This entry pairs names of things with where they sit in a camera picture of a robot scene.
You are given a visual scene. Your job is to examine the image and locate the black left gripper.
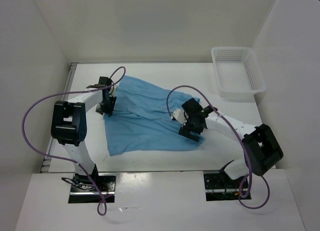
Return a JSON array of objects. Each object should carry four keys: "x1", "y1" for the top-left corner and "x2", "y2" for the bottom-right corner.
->
[{"x1": 95, "y1": 94, "x2": 117, "y2": 116}]

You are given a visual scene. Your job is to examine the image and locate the light blue shorts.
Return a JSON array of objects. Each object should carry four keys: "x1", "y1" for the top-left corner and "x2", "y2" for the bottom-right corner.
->
[{"x1": 104, "y1": 76, "x2": 205, "y2": 156}]

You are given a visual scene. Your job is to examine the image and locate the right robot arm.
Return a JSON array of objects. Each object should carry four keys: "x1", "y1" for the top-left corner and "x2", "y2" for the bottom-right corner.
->
[{"x1": 171, "y1": 98, "x2": 284, "y2": 188}]

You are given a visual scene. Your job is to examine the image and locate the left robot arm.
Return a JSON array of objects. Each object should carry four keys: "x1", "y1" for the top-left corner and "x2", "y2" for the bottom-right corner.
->
[{"x1": 51, "y1": 76, "x2": 117, "y2": 191}]

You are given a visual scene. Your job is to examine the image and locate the white plastic basket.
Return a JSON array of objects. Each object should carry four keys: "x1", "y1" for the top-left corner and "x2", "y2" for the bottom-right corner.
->
[{"x1": 211, "y1": 46, "x2": 266, "y2": 100}]

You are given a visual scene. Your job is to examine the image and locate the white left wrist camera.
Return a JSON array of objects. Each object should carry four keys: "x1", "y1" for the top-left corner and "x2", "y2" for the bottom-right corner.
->
[{"x1": 108, "y1": 84, "x2": 118, "y2": 96}]

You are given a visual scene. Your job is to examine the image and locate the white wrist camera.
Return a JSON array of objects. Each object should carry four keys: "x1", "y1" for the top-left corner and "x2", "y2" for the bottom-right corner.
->
[
  {"x1": 171, "y1": 108, "x2": 188, "y2": 126},
  {"x1": 108, "y1": 84, "x2": 118, "y2": 96}
]

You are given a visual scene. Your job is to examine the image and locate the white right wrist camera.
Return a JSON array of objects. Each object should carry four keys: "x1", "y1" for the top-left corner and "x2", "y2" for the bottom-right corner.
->
[{"x1": 171, "y1": 108, "x2": 188, "y2": 126}]

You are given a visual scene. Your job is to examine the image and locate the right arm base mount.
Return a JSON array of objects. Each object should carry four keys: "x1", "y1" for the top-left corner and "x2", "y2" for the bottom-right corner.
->
[{"x1": 203, "y1": 170, "x2": 244, "y2": 202}]

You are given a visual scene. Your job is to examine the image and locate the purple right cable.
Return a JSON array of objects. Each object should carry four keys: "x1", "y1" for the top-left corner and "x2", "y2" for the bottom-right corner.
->
[{"x1": 166, "y1": 85, "x2": 271, "y2": 209}]

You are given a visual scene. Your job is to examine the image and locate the aluminium table edge rail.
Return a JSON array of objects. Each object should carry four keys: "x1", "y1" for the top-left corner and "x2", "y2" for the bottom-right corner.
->
[{"x1": 40, "y1": 63, "x2": 85, "y2": 173}]

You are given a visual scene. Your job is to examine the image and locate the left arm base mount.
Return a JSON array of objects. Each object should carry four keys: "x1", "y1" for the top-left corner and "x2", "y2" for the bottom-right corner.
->
[{"x1": 63, "y1": 172, "x2": 117, "y2": 204}]

